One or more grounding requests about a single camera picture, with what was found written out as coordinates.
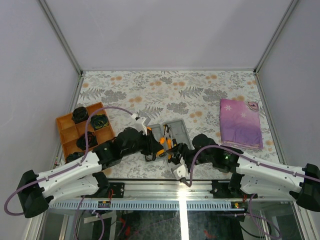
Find screwdriver bit set holder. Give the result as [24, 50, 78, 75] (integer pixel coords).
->
[156, 149, 167, 158]

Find black rolled belt front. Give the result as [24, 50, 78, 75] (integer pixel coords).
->
[65, 151, 85, 163]

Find aluminium front rail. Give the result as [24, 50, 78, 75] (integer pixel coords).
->
[38, 175, 303, 204]

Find orange black pliers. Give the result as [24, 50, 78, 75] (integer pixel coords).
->
[159, 137, 178, 152]

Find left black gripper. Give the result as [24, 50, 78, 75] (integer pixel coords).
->
[122, 129, 164, 159]

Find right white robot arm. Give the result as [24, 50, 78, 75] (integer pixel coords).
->
[166, 134, 320, 212]

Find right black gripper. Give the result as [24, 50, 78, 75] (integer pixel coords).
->
[166, 143, 213, 168]

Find black orange rolled belt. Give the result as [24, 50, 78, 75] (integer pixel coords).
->
[76, 131, 98, 151]

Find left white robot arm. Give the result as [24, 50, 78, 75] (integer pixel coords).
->
[17, 127, 163, 219]

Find grey plastic tool case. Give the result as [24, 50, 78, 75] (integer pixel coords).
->
[148, 119, 192, 163]

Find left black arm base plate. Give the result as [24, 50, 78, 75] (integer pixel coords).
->
[101, 182, 125, 200]

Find yellow black screwdriver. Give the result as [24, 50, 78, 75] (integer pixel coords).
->
[163, 124, 170, 138]

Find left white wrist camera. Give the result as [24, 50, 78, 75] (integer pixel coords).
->
[131, 113, 151, 135]

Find small black tape roll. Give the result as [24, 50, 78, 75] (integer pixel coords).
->
[144, 155, 153, 162]

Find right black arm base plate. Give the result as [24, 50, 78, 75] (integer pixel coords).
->
[210, 173, 252, 199]

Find orange wooden divided tray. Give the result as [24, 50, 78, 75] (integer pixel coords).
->
[56, 102, 115, 161]

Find purple folded cloth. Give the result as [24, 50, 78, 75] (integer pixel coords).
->
[219, 98, 263, 150]

